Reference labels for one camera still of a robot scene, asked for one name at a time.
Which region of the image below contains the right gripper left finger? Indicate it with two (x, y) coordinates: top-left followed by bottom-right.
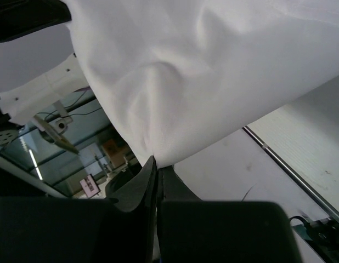
(0, 157), (157, 262)

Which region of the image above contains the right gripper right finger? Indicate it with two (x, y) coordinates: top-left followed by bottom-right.
(157, 167), (302, 262)

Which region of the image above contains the white t-shirt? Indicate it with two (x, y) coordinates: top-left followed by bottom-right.
(66, 1), (339, 168)

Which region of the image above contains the background computer monitor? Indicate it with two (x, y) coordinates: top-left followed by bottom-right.
(80, 174), (101, 198)

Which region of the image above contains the overhead camera on mount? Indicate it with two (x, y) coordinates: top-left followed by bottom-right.
(31, 100), (79, 155)

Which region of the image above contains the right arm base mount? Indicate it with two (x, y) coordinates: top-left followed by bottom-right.
(289, 216), (339, 263)

